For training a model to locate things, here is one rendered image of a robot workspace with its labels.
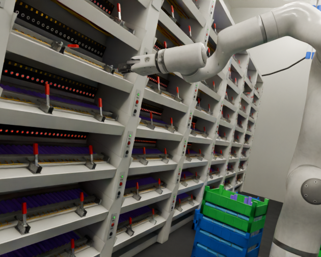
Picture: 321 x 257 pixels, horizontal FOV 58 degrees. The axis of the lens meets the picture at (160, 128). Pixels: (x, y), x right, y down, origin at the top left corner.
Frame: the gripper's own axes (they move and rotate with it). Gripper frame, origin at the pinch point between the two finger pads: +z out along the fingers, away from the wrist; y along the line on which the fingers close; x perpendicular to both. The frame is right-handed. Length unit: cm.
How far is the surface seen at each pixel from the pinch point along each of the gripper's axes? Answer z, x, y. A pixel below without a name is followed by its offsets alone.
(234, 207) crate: -26, -61, 65
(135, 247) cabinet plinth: 30, -86, 57
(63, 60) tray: 6.1, -3.4, -25.1
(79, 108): 15.5, -15.1, -7.2
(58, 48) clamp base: 5.8, -0.2, -27.6
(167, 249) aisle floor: 21, -93, 81
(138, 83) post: 5.1, -1.0, 19.2
